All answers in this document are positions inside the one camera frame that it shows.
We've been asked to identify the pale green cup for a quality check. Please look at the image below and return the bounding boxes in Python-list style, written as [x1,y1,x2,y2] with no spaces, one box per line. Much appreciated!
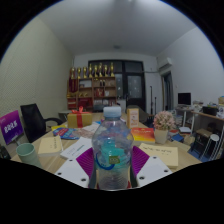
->
[15,142,43,169]

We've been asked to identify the purple sign board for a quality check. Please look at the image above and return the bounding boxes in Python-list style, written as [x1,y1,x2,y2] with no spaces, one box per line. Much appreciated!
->
[0,109,25,146]

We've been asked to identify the dark glass double door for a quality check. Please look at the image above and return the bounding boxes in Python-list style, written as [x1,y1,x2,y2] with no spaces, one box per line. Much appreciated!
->
[88,59,147,111]

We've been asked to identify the black computer monitor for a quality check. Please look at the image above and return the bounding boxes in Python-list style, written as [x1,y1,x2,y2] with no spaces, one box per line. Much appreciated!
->
[177,92,193,107]

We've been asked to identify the wooden shelf unit with trophies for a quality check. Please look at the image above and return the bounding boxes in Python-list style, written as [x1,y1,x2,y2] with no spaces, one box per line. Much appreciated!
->
[66,62,118,113]

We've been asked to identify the white round stool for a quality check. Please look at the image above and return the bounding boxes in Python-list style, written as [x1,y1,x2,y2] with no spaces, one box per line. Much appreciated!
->
[203,133,221,159]

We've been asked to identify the yellow booklet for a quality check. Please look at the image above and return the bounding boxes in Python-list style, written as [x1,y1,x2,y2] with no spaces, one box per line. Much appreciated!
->
[50,124,66,132]

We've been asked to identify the tall yellow carton box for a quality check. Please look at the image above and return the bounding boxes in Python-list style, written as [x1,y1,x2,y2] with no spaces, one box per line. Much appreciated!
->
[126,107,140,129]

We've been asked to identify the clear plastic water bottle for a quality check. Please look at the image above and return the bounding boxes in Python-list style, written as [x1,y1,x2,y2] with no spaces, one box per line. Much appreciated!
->
[91,105,135,191]

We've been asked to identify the white wall air conditioner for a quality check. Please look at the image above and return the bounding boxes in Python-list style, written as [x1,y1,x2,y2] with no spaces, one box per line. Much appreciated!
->
[157,57,174,71]

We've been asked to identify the wooden side desk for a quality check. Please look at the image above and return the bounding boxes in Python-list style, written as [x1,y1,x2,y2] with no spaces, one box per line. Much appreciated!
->
[191,109,224,158]

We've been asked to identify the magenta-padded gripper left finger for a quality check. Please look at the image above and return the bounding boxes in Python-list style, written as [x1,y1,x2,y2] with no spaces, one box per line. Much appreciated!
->
[54,147,96,188]

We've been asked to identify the orange red book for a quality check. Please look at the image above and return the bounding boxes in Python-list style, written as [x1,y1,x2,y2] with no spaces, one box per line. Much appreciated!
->
[130,127,156,144]

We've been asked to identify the white booklet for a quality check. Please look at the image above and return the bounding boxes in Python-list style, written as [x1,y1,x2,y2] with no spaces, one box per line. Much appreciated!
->
[59,136,93,160]

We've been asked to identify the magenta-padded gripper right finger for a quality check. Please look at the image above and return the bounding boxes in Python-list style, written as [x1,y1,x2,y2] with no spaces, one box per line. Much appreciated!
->
[129,145,173,188]

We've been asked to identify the small round side table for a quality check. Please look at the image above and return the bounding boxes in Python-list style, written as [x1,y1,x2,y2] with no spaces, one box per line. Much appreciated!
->
[58,109,73,121]

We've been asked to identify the black office chair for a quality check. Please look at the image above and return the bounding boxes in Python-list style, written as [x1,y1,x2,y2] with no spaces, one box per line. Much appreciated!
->
[19,103,64,144]

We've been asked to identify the blue and red magazine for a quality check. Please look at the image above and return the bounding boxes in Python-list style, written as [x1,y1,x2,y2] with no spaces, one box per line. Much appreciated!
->
[52,126,81,140]

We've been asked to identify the potted pink flowers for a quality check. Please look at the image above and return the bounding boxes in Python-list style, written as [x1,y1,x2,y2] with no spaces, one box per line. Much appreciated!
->
[152,110,177,145]

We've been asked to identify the cream book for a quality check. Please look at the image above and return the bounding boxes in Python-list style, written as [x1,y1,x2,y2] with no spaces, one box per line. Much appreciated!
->
[139,142,180,169]
[37,135,64,158]

